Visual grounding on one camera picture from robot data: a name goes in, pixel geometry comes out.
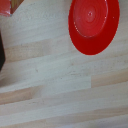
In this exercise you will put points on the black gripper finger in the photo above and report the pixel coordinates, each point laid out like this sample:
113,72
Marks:
1,53

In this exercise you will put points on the red plastic bowl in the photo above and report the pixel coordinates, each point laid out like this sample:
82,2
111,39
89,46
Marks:
93,23

